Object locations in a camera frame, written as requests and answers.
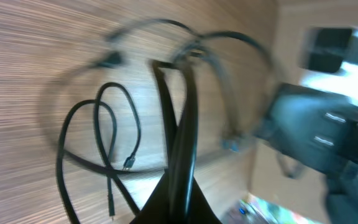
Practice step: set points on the black USB cable white plug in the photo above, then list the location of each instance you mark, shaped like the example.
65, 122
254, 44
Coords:
193, 48

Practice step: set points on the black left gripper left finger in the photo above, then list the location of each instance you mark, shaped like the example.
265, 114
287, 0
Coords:
160, 206

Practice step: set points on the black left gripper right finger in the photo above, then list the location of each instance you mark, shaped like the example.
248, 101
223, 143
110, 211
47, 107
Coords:
187, 203

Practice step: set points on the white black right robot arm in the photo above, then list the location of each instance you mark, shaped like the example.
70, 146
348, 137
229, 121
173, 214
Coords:
315, 124

